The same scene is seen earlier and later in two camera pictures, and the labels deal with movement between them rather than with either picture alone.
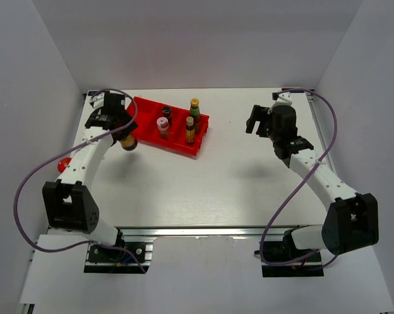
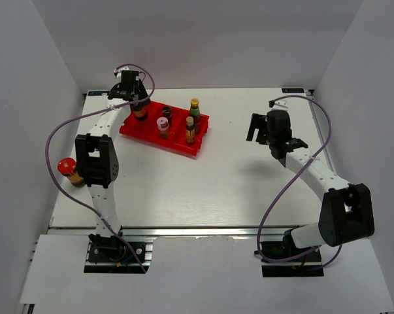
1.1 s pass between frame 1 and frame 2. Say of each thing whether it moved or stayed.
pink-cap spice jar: stayed
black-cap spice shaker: stayed
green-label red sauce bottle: stayed
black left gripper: moved
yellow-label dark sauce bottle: stayed
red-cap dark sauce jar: moved
